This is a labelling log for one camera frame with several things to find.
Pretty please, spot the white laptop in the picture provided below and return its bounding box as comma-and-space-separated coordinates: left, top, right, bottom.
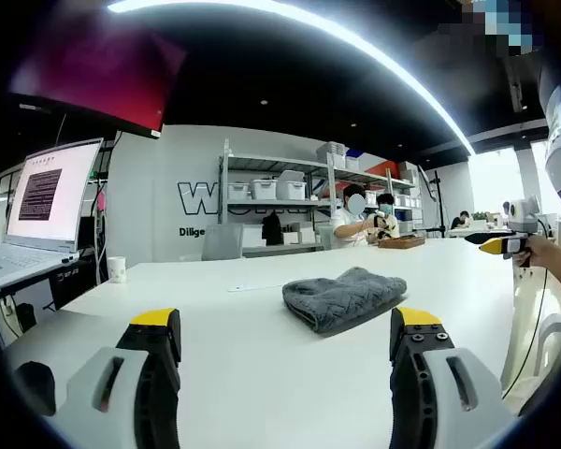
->
0, 137, 106, 295

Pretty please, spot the black round object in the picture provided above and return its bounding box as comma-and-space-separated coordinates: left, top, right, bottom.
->
15, 360, 58, 418

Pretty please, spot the grey chair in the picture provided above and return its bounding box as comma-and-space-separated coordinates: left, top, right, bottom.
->
201, 223, 245, 262

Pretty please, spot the grey towel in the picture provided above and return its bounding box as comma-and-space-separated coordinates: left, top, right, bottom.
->
281, 266, 409, 335

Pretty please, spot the wooden tray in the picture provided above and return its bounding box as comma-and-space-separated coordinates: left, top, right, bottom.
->
377, 235, 427, 251

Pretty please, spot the black tripod stand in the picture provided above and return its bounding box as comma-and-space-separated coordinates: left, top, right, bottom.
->
418, 163, 451, 239

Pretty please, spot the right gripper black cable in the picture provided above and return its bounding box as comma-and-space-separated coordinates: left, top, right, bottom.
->
501, 217, 554, 392

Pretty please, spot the white paper cup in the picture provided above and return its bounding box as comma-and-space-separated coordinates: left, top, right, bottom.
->
108, 255, 128, 284

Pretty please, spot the white plastic chair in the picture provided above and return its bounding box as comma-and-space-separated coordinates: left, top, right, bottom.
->
500, 268, 561, 404

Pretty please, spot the grey metal shelf rack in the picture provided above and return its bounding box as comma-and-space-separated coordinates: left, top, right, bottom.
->
218, 138, 425, 252

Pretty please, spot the person's right hand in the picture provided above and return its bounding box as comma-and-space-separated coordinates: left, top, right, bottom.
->
512, 235, 545, 268

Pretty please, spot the large monitor with red screen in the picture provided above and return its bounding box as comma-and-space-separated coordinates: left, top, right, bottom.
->
7, 26, 189, 140

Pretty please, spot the group of white storage bins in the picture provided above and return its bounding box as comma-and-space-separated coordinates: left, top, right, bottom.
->
225, 141, 424, 235

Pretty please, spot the ceiling light strip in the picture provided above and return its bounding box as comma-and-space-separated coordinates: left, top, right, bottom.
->
106, 0, 477, 156

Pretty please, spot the black bag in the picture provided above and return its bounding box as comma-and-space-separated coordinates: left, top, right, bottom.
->
261, 210, 284, 247

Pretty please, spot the white tape strip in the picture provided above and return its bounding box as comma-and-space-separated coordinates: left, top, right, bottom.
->
226, 282, 287, 294

